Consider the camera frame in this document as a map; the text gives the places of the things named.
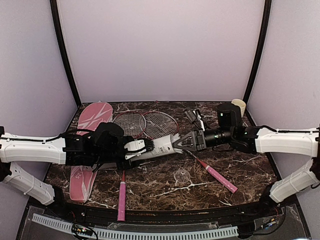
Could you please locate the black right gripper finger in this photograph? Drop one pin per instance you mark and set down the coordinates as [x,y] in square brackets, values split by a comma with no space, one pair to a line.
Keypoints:
[189,147]
[186,140]

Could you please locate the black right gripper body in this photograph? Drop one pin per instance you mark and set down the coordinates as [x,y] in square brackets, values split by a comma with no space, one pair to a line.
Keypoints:
[199,134]

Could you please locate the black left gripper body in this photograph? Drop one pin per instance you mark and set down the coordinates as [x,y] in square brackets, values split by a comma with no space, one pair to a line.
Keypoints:
[105,157]

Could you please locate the white shuttlecock tube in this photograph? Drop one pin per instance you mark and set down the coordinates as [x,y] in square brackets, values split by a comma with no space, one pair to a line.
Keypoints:
[162,147]

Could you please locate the clear plastic tube lid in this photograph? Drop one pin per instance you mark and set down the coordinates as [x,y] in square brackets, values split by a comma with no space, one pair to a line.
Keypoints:
[181,176]

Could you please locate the white shuttlecock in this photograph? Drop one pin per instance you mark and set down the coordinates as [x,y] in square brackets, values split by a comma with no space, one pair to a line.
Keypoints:
[173,139]

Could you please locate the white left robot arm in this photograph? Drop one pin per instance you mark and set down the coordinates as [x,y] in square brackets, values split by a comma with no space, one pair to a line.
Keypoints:
[14,149]

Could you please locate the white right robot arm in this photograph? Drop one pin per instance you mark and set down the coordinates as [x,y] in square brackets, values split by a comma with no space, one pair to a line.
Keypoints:
[261,139]

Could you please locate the pink racket cover bag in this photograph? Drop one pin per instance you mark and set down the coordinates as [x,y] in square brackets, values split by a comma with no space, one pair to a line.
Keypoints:
[82,176]

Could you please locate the cream ceramic mug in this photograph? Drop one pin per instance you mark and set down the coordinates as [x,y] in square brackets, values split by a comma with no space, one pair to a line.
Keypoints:
[241,104]

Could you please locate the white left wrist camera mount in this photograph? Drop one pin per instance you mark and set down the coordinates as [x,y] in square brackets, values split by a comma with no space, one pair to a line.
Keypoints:
[138,147]

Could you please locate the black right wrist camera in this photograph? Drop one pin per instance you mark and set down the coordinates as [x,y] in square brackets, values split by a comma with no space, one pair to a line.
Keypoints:
[195,118]

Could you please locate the left pink-handled badminton racket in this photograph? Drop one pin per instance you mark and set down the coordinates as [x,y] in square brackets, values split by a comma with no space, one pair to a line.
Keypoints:
[133,123]

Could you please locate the pink-handled badminton racket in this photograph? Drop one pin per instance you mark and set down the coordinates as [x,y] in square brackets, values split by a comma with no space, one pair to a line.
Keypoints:
[160,124]
[133,123]

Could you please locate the right pink-handled badminton racket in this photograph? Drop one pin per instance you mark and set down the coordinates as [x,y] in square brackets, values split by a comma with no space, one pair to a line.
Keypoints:
[160,124]

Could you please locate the black front table rail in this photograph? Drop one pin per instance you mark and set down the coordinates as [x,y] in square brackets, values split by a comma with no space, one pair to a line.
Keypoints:
[224,215]

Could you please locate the white slotted cable duct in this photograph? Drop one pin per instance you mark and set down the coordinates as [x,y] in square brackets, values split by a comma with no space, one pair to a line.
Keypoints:
[98,233]

